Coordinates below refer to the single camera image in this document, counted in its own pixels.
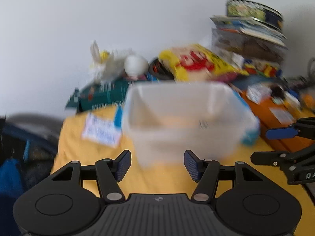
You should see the orange box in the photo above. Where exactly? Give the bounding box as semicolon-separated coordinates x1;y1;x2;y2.
241;91;314;152

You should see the white paper packet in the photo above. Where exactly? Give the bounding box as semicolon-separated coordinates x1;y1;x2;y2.
81;113;122;148

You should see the light blue small box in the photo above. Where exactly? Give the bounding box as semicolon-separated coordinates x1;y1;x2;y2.
234;91;260;146

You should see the yellow cloth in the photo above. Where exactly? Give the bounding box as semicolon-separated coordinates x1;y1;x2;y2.
52;113;314;235

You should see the white plastic bin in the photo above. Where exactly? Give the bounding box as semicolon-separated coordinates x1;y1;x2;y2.
122;82;249;166

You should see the small white carton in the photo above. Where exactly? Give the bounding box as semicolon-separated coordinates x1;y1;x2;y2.
246;83;272;104

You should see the green tissue pack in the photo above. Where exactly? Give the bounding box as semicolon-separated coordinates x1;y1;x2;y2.
65;78;130;113

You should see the blue bag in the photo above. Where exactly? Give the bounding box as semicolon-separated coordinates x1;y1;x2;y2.
1;117;61;235

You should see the white plastic bag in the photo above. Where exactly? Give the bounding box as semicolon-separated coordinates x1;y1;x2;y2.
89;41;135;83

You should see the white bowl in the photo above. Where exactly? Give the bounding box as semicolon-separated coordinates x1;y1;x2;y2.
124;54;149;77

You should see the yellow red snack bag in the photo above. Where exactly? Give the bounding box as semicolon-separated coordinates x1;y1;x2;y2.
158;44;249;83

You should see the stack of books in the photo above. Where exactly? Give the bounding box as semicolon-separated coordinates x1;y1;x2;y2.
210;16;287;47

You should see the round decorated tin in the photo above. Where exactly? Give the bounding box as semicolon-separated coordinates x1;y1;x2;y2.
226;0;284;31

